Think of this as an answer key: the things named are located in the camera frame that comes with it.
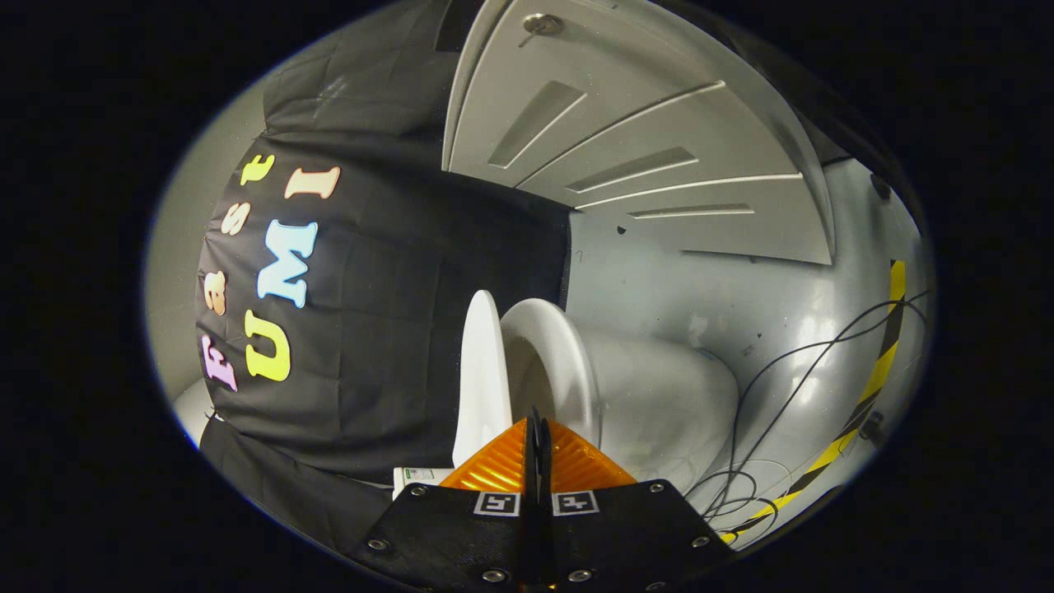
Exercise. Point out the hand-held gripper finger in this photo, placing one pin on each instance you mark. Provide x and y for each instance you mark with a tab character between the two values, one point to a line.
550	535
529	535

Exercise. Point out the black backdrop cloth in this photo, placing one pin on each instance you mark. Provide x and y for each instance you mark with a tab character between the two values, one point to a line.
395	329

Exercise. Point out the yellow black hazard tape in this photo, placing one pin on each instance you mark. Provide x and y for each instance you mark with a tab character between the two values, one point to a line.
877	371

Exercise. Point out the white panelled door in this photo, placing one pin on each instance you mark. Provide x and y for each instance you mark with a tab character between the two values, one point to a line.
659	107

